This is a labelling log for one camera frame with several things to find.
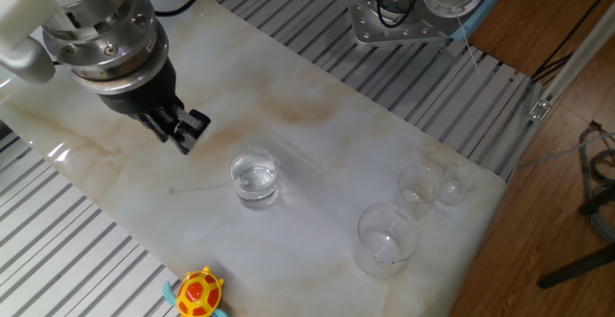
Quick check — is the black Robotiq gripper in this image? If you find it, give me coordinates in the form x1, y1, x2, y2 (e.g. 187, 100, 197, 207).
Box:
98, 60, 212, 157

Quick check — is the clear glass stirring rod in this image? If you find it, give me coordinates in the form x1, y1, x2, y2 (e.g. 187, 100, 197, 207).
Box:
167, 181, 251, 196

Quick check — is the glass beaker with water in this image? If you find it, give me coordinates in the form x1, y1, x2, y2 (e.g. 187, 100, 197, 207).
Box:
229, 146, 282, 211

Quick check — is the large empty glass beaker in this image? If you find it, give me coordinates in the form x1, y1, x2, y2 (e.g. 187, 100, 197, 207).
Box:
355, 201, 420, 280

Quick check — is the medium empty glass beaker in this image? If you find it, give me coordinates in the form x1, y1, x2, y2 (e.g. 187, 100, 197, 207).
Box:
397, 164, 442, 220

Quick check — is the small empty glass beaker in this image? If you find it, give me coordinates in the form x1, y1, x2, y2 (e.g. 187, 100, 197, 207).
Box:
437, 161, 478, 207

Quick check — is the marble pattern mat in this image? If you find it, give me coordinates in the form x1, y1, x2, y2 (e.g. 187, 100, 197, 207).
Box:
0, 0, 509, 317

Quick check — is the yellow orange toy turtle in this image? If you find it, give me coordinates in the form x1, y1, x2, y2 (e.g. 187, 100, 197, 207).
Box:
161, 265, 230, 317

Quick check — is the white zip tie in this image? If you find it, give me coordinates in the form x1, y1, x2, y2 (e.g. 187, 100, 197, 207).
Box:
455, 16, 482, 71

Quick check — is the light blue base pad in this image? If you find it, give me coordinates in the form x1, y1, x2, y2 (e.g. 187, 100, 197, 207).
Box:
449, 0, 499, 44

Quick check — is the black stand leg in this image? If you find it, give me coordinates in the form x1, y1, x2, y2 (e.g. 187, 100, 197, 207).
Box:
536, 242, 615, 290
578, 186, 615, 216

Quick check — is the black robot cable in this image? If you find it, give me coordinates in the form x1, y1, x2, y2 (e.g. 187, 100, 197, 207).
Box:
134, 0, 429, 29

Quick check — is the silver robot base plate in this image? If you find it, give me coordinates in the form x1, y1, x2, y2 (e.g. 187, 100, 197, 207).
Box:
344, 0, 452, 47

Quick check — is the black floor cable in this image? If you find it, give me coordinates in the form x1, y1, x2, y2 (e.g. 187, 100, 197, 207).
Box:
530, 0, 615, 84

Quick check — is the white floor cable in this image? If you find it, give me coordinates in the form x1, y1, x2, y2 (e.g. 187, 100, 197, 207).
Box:
516, 132, 615, 170

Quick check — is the aluminium frame beam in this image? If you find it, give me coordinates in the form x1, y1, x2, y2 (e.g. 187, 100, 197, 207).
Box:
499, 0, 615, 183

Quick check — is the coiled grey cable bundle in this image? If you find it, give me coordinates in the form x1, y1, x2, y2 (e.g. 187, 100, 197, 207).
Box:
578, 120, 615, 244

